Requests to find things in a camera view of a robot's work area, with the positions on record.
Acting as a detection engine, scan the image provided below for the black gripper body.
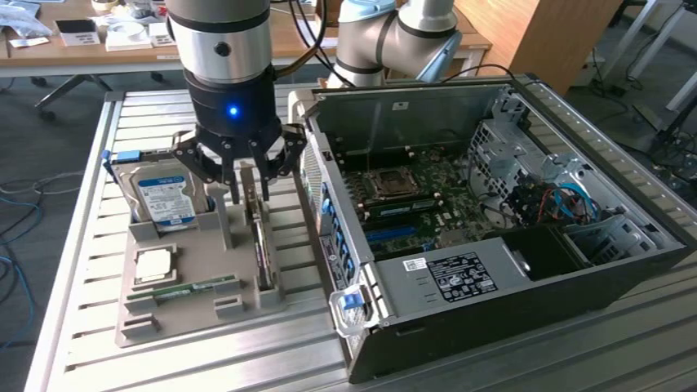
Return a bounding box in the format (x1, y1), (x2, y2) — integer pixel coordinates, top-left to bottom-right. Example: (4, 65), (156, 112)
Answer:
(181, 65), (284, 142)

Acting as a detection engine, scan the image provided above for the green graphics card black shroud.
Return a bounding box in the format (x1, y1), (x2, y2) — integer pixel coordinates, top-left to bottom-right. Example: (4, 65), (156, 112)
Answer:
(237, 159), (277, 294)

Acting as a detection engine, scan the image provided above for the hard disk blue caddy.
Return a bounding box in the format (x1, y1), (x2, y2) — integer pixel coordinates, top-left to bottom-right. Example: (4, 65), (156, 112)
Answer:
(101, 149), (217, 234)

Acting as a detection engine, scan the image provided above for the white labelled box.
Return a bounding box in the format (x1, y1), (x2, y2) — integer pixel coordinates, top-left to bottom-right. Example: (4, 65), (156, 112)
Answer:
(146, 21), (169, 48)

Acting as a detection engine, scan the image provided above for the grey parts rack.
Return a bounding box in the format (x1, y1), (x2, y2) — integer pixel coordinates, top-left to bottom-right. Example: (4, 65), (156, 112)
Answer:
(112, 179), (288, 348)

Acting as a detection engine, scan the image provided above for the white flat box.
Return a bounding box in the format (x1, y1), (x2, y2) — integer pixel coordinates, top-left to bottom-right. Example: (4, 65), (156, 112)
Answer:
(104, 31), (154, 53)

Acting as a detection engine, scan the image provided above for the metal CPU socket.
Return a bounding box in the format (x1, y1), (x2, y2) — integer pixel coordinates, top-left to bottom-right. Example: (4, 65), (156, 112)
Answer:
(369, 167), (418, 199)

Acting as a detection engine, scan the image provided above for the white tape roll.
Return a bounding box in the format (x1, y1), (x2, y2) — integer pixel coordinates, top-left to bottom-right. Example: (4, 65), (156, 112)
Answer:
(106, 22), (146, 42)

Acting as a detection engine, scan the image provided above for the silver CPU chip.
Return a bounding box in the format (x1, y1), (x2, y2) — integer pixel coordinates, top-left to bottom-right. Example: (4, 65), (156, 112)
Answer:
(134, 248), (176, 283)

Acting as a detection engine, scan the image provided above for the blue expansion slot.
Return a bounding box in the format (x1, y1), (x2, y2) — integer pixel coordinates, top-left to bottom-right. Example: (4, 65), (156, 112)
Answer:
(365, 226), (421, 243)

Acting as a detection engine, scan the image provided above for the dark grey small object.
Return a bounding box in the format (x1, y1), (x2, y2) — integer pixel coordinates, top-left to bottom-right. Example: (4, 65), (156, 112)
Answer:
(122, 0), (158, 20)

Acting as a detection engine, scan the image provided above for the wooden desk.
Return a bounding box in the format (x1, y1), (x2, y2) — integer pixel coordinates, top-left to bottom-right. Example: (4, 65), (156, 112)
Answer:
(0, 0), (494, 122)

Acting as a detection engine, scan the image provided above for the black white small box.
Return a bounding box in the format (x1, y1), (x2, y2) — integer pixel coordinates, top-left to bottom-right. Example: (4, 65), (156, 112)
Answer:
(53, 19), (102, 47)

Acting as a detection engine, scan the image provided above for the green motherboard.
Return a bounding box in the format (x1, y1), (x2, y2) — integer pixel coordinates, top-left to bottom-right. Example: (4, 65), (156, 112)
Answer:
(337, 149), (515, 262)

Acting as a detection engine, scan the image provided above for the white paper label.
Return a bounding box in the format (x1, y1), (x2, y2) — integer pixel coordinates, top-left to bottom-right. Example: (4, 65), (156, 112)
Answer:
(8, 36), (50, 49)

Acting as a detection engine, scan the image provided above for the grey power supply unit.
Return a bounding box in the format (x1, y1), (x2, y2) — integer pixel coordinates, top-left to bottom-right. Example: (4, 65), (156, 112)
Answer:
(373, 238), (533, 320)

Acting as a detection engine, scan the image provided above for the grey plastic bag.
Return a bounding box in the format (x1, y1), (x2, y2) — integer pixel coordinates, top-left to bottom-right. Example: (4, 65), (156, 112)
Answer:
(0, 0), (54, 38)

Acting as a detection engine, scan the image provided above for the silver metal disk bay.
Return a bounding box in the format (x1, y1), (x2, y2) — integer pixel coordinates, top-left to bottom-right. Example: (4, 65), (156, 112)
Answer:
(467, 118), (663, 266)

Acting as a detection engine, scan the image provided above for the black open PC case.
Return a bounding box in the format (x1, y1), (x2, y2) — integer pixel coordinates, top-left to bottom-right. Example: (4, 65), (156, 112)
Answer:
(286, 72), (697, 385)

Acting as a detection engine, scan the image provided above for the wooden cabinet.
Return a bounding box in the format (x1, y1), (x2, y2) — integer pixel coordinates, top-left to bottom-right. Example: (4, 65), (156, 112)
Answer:
(454, 0), (625, 96)

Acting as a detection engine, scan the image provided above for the black stand base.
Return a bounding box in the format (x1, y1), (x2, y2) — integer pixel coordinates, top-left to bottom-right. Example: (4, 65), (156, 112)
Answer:
(630, 73), (697, 183)

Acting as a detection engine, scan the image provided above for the white floor cable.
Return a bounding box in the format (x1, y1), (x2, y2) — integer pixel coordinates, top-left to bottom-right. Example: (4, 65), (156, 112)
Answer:
(0, 170), (86, 196)

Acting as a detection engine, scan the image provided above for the blue floor cable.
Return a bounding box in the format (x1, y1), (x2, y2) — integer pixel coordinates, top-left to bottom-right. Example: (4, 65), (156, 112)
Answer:
(0, 202), (42, 352)

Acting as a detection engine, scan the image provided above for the black power cable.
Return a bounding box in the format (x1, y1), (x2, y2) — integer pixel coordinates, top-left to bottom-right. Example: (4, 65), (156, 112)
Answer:
(429, 63), (521, 85)

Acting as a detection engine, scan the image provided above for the red black twisted wire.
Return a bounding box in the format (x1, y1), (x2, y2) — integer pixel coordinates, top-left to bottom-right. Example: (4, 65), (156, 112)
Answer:
(543, 188), (582, 224)

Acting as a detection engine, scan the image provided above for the blue flat wire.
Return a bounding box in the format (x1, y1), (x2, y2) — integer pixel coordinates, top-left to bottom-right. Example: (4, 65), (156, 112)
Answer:
(546, 182), (599, 225)

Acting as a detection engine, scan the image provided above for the white desk frame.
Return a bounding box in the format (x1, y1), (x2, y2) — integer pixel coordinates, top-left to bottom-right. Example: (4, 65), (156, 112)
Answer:
(595, 0), (697, 112)

